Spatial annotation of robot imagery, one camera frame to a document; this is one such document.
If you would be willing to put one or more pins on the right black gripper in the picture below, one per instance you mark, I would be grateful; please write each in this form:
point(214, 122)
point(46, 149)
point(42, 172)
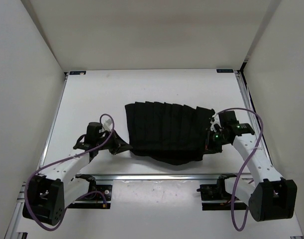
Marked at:
point(210, 148)

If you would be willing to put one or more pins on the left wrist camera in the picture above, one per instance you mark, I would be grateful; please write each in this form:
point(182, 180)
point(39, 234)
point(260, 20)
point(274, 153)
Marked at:
point(94, 132)

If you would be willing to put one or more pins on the blue corner label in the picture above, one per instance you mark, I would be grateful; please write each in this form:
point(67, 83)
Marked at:
point(77, 72)
point(224, 71)

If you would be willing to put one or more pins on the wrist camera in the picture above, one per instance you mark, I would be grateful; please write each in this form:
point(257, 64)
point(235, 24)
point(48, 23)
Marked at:
point(94, 132)
point(227, 118)

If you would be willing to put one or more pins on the black skirt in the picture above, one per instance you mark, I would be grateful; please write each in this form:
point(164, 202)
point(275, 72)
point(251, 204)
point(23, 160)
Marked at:
point(170, 133)

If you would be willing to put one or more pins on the left blue corner label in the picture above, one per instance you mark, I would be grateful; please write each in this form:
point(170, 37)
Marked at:
point(77, 72)

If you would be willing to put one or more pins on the right blue corner label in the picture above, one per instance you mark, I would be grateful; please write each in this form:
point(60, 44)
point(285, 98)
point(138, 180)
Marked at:
point(224, 71)

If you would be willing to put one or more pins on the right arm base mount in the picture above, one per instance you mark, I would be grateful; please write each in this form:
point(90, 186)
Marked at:
point(214, 196)

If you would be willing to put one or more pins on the white front cover panel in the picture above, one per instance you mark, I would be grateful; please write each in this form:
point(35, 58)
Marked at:
point(157, 210)

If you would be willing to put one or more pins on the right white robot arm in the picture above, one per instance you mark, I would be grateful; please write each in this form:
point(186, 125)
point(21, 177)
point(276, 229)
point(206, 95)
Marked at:
point(270, 196)

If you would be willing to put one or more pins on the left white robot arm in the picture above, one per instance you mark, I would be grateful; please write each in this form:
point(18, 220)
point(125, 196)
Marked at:
point(53, 188)

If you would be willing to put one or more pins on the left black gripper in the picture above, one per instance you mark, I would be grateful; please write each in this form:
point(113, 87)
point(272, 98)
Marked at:
point(119, 145)

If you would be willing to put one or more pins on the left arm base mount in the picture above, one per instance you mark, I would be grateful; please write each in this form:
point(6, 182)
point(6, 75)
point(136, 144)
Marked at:
point(84, 192)

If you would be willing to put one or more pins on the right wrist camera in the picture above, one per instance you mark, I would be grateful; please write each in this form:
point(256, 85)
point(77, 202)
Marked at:
point(227, 118)

